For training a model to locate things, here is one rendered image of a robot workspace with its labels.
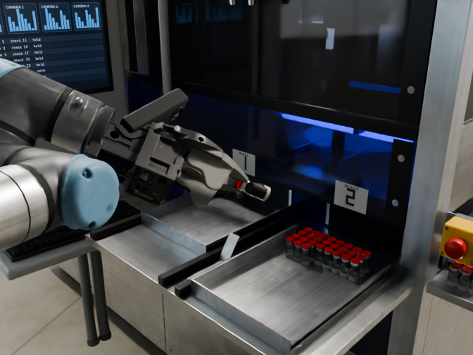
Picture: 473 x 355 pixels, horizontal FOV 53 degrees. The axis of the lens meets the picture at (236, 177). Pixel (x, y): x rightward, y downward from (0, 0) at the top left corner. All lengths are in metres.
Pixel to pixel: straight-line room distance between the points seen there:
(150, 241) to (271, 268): 0.32
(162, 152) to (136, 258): 0.56
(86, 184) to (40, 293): 2.26
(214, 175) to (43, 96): 0.23
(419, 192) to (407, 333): 0.34
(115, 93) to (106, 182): 1.07
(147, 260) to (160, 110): 0.54
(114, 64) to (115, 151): 0.96
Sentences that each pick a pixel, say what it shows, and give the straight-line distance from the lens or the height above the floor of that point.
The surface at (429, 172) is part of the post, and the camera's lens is 1.01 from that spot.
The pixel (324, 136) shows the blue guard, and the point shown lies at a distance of 1.12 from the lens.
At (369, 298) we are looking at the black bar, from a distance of 1.00.
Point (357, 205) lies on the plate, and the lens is 1.11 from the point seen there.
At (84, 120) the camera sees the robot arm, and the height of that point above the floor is 1.31.
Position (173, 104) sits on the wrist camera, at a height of 1.31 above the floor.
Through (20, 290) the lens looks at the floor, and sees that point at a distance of 2.80.
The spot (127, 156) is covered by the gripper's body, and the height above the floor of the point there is 1.26.
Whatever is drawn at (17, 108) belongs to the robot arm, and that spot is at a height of 1.33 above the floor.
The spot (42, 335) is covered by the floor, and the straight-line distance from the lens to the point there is 2.45.
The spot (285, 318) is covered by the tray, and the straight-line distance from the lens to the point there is 0.94.
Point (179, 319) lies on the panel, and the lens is 1.87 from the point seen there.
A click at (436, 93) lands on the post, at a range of 0.98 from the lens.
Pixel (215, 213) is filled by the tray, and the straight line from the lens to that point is 1.33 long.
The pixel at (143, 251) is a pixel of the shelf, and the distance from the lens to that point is 1.17.
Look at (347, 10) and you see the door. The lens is 1.07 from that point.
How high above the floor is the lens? 1.46
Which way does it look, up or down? 21 degrees down
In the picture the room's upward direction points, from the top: straight up
